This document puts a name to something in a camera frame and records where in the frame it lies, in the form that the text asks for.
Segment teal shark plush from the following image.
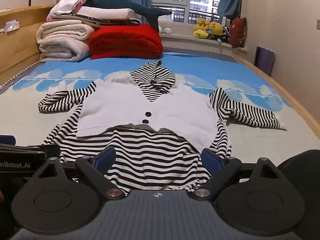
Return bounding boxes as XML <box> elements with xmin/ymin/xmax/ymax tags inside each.
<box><xmin>83</xmin><ymin>0</ymin><xmax>173</xmax><ymax>32</ymax></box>

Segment white plush toy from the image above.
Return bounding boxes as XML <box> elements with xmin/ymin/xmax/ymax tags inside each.
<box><xmin>158</xmin><ymin>15</ymin><xmax>174</xmax><ymax>34</ymax></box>

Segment white window sill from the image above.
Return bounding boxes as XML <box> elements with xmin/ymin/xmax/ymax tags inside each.
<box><xmin>158</xmin><ymin>31</ymin><xmax>248</xmax><ymax>54</ymax></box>

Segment red folded blanket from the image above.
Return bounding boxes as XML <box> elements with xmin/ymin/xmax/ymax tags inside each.
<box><xmin>88</xmin><ymin>24</ymin><xmax>164</xmax><ymax>60</ymax></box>

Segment pink and white cloth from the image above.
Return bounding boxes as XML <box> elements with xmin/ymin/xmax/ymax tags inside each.
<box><xmin>47</xmin><ymin>0</ymin><xmax>87</xmax><ymax>22</ymax></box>

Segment dark red cushion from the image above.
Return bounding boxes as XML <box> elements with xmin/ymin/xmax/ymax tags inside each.
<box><xmin>228</xmin><ymin>17</ymin><xmax>248</xmax><ymax>48</ymax></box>

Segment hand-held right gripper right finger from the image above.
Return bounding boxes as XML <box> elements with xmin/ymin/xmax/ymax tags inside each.
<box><xmin>193</xmin><ymin>148</ymin><xmax>285</xmax><ymax>200</ymax></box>

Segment white textured folded blanket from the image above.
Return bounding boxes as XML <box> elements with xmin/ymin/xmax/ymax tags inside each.
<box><xmin>39</xmin><ymin>38</ymin><xmax>91</xmax><ymax>63</ymax></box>

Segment tissue box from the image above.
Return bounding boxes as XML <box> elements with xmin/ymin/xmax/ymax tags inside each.
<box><xmin>3</xmin><ymin>18</ymin><xmax>20</xmax><ymax>33</ymax></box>

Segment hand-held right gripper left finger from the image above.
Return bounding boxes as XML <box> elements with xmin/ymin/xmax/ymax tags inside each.
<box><xmin>31</xmin><ymin>146</ymin><xmax>126</xmax><ymax>200</ymax></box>

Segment striped hooded sweater white vest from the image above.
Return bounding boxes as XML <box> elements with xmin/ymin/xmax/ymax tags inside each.
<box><xmin>37</xmin><ymin>59</ymin><xmax>288</xmax><ymax>193</ymax></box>

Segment blue fan patterned bedsheet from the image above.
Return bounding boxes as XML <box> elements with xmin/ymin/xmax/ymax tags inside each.
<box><xmin>0</xmin><ymin>52</ymin><xmax>312</xmax><ymax>180</ymax></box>

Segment wooden bed frame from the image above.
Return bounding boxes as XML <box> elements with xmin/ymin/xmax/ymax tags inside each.
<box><xmin>0</xmin><ymin>4</ymin><xmax>320</xmax><ymax>155</ymax></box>

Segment yellow bear plush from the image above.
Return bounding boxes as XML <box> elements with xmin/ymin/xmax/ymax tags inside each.
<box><xmin>206</xmin><ymin>21</ymin><xmax>228</xmax><ymax>41</ymax></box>

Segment cream folded quilt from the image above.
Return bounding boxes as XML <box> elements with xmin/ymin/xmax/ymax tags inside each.
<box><xmin>36</xmin><ymin>20</ymin><xmax>97</xmax><ymax>45</ymax></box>

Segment yellow duck plush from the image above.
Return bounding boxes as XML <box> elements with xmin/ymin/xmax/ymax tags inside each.
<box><xmin>193</xmin><ymin>17</ymin><xmax>211</xmax><ymax>39</ymax></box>

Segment striped plush toy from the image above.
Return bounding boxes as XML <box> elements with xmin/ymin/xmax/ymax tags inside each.
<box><xmin>222</xmin><ymin>26</ymin><xmax>232</xmax><ymax>43</ymax></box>

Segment purple box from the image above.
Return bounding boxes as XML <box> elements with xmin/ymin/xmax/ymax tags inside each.
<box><xmin>253</xmin><ymin>46</ymin><xmax>276</xmax><ymax>77</ymax></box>

